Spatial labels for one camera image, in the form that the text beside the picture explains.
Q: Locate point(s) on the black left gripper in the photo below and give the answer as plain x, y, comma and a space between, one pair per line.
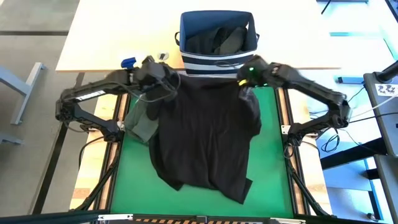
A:
155, 76

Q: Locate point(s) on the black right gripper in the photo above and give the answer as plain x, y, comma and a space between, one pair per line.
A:
258, 73

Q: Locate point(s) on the dark green garment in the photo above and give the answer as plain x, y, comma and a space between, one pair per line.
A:
140, 127

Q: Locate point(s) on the black garment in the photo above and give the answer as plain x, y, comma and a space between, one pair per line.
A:
205, 140

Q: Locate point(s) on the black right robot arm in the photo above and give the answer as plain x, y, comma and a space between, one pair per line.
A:
314, 90

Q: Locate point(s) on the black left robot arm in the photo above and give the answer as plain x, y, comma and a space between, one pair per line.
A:
90, 93

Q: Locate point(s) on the navy white striped laundry bin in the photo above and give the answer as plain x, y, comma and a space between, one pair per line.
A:
214, 67

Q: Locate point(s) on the round desk grommet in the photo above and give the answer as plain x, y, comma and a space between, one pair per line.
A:
163, 56

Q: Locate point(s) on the clear spray bottle blue trigger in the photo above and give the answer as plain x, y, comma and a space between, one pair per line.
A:
128, 62

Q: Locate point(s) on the charcoal garment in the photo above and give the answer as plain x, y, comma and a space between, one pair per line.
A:
217, 40

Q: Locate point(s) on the light wooden desk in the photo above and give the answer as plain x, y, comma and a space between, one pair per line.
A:
109, 31

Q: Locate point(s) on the white printed paper tag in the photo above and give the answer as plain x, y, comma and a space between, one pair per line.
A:
385, 89

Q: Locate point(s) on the black pole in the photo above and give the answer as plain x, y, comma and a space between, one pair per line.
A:
387, 73

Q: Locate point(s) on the grey equipment cart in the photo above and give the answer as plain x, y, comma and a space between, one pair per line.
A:
385, 124

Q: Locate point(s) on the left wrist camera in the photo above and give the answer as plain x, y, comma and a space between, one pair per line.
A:
153, 109

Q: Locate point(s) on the black table frame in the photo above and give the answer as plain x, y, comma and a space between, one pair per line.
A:
109, 193

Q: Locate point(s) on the grey metal desk frame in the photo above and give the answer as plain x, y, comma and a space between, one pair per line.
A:
26, 90

